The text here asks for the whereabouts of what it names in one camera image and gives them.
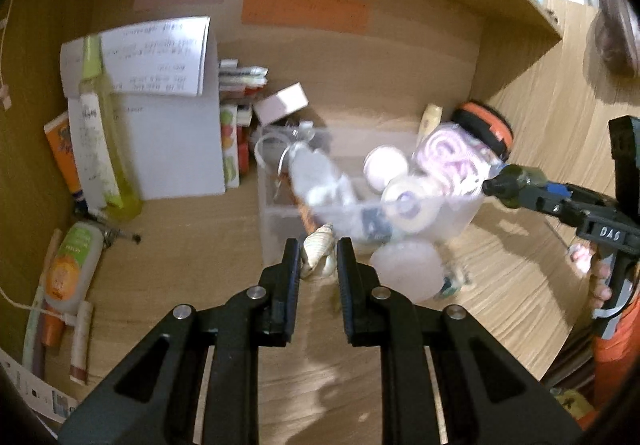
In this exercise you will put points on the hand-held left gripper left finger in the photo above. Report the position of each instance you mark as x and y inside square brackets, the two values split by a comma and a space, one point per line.
[291, 287]

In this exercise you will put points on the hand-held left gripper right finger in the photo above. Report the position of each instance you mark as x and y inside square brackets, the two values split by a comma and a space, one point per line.
[347, 287]

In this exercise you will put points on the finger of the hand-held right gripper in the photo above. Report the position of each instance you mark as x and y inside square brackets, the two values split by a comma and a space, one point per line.
[525, 190]

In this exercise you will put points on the beige seashell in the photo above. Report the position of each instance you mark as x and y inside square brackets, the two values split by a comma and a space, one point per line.
[317, 250]

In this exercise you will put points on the clear plastic storage box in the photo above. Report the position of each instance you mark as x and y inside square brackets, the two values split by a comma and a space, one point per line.
[280, 225]

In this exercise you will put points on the clear jar with pale cream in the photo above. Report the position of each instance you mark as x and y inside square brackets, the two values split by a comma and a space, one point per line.
[385, 167]

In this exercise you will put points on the wooden desktop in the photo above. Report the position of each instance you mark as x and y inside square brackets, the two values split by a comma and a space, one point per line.
[200, 250]

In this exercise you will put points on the person's right hand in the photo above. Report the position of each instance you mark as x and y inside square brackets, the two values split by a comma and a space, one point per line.
[600, 287]

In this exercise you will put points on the pale pink round lid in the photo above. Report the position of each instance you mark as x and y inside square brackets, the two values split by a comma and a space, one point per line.
[407, 272]

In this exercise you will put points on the small dark card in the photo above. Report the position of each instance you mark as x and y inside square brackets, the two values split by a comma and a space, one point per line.
[375, 224]

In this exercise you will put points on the black and orange round case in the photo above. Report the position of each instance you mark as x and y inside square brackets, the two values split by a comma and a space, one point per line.
[487, 125]

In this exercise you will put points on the clear tape roll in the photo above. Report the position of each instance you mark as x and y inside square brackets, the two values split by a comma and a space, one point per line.
[412, 205]

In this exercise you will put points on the small printed packets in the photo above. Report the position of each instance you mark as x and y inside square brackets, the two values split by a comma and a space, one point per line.
[455, 285]

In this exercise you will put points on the clear plastic bottle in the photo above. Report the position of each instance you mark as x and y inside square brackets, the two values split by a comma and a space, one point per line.
[320, 175]

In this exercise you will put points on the cream tube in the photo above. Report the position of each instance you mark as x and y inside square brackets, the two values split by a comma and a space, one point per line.
[431, 120]

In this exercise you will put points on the orange clothing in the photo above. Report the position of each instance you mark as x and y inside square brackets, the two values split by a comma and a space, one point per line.
[617, 370]

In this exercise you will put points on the blurred brown object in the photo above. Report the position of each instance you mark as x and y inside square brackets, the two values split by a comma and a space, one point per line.
[617, 25]

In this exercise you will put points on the small white box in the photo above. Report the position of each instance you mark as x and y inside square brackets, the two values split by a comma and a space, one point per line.
[280, 102]

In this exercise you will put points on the black metal clip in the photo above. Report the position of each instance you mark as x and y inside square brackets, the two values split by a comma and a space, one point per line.
[107, 227]

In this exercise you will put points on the white and red tube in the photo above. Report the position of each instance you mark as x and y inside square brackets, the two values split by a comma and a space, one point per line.
[81, 345]

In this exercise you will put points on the green and orange lotion bottle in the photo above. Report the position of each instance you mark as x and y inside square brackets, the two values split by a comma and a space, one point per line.
[72, 265]

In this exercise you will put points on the yellow-green spray bottle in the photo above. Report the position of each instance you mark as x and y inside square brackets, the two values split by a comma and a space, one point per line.
[100, 140]

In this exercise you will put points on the pale green pen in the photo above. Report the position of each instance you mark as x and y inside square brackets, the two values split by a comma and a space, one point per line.
[34, 335]

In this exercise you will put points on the orange tube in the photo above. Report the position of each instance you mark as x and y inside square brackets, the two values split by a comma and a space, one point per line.
[62, 150]

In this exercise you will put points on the white receipt paper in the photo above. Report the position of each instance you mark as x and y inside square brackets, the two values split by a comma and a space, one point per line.
[160, 55]

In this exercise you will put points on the white paper strip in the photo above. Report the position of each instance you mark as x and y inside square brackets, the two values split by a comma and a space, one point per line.
[35, 390]

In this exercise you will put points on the orange sticky note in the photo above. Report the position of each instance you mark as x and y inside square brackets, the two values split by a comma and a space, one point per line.
[305, 9]

